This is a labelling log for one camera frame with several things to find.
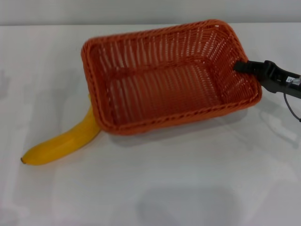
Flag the yellow banana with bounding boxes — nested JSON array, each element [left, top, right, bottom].
[[20, 94, 101, 166]]

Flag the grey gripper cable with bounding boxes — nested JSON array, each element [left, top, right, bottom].
[[283, 92, 301, 122]]

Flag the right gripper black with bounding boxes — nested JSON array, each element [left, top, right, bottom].
[[233, 59, 301, 99]]

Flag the orange woven plastic basket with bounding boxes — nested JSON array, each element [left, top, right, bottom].
[[81, 18, 262, 137]]

